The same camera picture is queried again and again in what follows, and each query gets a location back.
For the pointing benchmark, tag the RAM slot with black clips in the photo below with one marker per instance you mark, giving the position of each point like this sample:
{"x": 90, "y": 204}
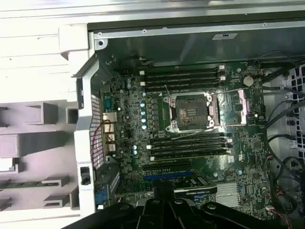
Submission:
{"x": 188, "y": 149}
{"x": 188, "y": 137}
{"x": 181, "y": 86}
{"x": 181, "y": 75}

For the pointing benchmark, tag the black case lock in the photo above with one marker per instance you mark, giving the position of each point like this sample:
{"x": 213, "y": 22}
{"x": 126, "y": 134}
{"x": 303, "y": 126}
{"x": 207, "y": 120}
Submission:
{"x": 85, "y": 176}

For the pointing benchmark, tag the blue expansion slot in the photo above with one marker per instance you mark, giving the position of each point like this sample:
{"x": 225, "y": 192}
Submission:
{"x": 186, "y": 177}

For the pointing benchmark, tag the silver coin battery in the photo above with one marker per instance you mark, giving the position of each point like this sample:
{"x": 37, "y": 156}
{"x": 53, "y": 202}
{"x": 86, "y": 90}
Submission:
{"x": 247, "y": 80}

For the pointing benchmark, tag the CPU socket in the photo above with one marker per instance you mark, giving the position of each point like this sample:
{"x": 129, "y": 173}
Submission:
{"x": 190, "y": 112}

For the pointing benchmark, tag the green motherboard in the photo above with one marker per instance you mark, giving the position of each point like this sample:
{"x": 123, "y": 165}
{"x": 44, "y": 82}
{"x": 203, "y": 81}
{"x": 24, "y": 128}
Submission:
{"x": 209, "y": 167}

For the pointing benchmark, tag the silver blue capacitor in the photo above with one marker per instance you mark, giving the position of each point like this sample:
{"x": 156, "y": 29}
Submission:
{"x": 239, "y": 171}

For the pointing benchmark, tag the green RAM stick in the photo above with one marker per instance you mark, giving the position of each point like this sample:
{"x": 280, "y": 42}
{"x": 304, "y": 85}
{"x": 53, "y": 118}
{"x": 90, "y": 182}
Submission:
{"x": 23, "y": 184}

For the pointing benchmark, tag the white plastic corner block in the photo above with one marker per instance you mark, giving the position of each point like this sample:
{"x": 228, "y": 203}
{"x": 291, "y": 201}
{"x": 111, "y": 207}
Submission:
{"x": 74, "y": 38}

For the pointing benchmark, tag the silver rear port stack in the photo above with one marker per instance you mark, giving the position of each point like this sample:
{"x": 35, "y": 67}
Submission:
{"x": 109, "y": 118}

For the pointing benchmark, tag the grey parts rack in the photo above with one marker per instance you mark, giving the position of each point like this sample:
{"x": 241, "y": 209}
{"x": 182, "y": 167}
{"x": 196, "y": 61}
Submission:
{"x": 35, "y": 143}

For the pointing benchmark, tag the thin metal locking lever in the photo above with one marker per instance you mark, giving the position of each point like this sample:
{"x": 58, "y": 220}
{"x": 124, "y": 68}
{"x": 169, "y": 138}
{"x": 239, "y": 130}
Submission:
{"x": 167, "y": 90}
{"x": 190, "y": 134}

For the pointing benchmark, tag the silver finned heatsink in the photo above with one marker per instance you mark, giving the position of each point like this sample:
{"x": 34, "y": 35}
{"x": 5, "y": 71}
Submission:
{"x": 227, "y": 194}

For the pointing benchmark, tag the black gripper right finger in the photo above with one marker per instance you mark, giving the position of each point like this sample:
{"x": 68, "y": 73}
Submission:
{"x": 181, "y": 214}

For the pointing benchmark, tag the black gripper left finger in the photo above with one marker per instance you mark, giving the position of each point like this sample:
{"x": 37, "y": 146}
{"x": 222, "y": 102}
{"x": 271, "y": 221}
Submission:
{"x": 152, "y": 214}

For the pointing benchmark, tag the black silver PC case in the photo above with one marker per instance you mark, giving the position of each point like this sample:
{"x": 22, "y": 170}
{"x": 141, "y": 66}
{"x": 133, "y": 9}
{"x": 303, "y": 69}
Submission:
{"x": 166, "y": 47}

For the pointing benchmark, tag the metal socket cover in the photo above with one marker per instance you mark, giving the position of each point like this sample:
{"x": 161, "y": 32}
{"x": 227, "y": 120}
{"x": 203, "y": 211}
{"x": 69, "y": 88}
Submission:
{"x": 242, "y": 107}

